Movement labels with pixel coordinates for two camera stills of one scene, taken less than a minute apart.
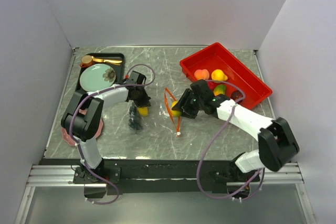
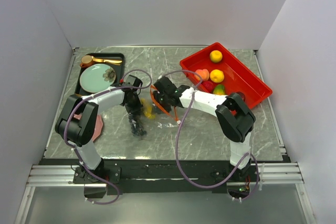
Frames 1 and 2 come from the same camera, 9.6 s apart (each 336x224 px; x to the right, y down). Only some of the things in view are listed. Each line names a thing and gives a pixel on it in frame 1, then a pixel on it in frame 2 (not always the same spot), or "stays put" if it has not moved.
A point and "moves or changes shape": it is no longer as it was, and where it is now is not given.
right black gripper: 188,112 -> 156,95
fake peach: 201,74 stays put
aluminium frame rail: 62,176 stays put
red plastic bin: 218,56 stays put
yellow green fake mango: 175,113 moves or changes shape
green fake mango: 219,89 stays put
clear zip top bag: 157,117 moves or changes shape
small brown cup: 86,61 stays put
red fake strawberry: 211,85 stays put
